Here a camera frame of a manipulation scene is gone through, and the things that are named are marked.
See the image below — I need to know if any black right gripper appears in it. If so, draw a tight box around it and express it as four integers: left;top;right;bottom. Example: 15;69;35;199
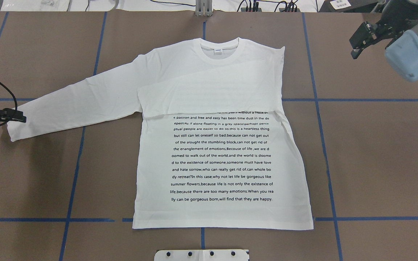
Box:
349;16;398;59

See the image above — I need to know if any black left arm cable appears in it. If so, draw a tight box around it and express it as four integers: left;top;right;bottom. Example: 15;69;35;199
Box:
0;78;18;128

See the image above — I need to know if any white central mounting column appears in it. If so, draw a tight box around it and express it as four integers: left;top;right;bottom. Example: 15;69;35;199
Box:
154;249;250;261

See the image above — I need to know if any white long-sleeve printed shirt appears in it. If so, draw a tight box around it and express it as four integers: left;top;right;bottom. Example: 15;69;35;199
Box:
7;38;314;230

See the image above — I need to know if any aluminium frame post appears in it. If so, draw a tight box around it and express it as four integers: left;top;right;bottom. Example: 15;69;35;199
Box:
195;0;213;17

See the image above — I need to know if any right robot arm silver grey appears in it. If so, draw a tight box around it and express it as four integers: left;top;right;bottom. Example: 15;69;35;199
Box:
349;0;418;82

